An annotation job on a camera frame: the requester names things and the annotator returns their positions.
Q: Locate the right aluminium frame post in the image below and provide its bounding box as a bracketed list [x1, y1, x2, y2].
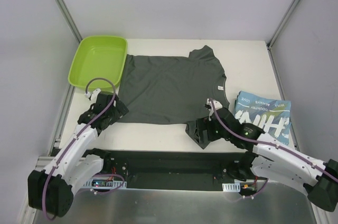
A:
[267, 0, 302, 50]

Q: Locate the dark grey t shirt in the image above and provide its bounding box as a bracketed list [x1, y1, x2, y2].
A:
[118, 45, 229, 149]

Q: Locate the folded blue printed t shirt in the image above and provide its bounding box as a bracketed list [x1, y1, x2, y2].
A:
[234, 91, 292, 145]

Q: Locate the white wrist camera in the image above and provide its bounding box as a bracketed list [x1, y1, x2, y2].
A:
[84, 88, 101, 101]
[204, 98, 223, 121]

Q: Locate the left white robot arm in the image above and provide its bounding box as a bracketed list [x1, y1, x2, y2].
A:
[27, 91, 129, 217]

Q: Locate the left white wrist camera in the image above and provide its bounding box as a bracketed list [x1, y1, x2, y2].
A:
[84, 88, 101, 101]

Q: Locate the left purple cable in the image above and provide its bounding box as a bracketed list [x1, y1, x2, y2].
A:
[42, 77, 126, 221]

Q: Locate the white cable duct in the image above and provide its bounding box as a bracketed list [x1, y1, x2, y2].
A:
[81, 178, 127, 190]
[222, 183, 241, 193]

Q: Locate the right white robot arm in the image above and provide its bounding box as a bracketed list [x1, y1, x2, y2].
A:
[186, 108, 337, 212]

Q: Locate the right white cable duct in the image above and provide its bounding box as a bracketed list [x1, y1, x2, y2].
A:
[222, 183, 241, 193]

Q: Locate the left aluminium frame post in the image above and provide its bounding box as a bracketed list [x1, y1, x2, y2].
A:
[55, 0, 82, 43]

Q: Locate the lime green plastic bin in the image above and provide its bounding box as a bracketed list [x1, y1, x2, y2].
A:
[68, 35, 128, 90]

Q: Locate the left white cable duct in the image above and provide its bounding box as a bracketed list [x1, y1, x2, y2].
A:
[81, 178, 127, 190]

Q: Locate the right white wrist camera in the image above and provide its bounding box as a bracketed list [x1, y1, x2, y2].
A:
[204, 98, 223, 121]

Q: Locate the aluminium frame post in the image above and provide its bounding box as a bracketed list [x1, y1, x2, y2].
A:
[55, 0, 82, 43]
[267, 0, 302, 50]

